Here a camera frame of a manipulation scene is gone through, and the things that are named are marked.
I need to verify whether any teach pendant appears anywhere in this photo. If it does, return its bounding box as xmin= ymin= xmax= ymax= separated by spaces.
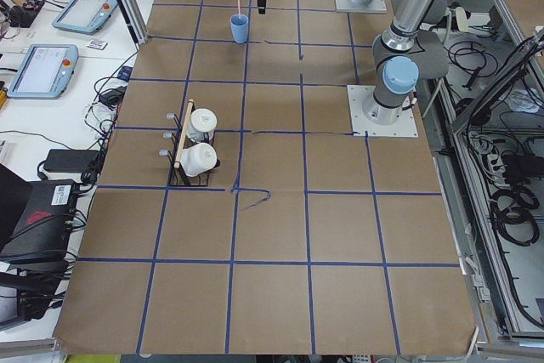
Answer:
xmin=7 ymin=44 xmax=79 ymax=99
xmin=52 ymin=0 xmax=117 ymax=35

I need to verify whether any wooden rack handle rod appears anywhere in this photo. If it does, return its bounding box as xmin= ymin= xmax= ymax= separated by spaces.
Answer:
xmin=173 ymin=99 xmax=195 ymax=169

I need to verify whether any black wire mug rack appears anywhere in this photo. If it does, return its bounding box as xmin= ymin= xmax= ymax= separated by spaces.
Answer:
xmin=159 ymin=99 xmax=220 ymax=187

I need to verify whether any teach pendant near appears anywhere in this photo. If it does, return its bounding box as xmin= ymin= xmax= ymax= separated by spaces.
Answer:
xmin=7 ymin=44 xmax=79 ymax=99

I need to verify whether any white mug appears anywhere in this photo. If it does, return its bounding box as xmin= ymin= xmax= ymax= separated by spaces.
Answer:
xmin=187 ymin=108 xmax=218 ymax=143
xmin=181 ymin=143 xmax=219 ymax=177

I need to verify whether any black power adapter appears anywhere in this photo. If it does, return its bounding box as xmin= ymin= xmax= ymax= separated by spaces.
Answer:
xmin=37 ymin=149 xmax=99 ymax=179

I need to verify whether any teach pendant far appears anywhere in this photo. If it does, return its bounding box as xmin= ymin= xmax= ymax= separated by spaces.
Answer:
xmin=52 ymin=0 xmax=117 ymax=35

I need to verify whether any light blue plastic cup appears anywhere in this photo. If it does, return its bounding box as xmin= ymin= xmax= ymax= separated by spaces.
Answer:
xmin=229 ymin=14 xmax=249 ymax=44

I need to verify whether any white mug far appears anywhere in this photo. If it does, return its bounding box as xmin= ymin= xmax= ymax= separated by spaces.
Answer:
xmin=187 ymin=108 xmax=218 ymax=143

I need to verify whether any white mug near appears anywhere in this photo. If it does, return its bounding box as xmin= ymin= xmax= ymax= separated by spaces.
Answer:
xmin=181 ymin=143 xmax=219 ymax=177

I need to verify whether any black computer box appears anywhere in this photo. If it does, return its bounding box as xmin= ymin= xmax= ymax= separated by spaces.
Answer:
xmin=1 ymin=166 xmax=82 ymax=264

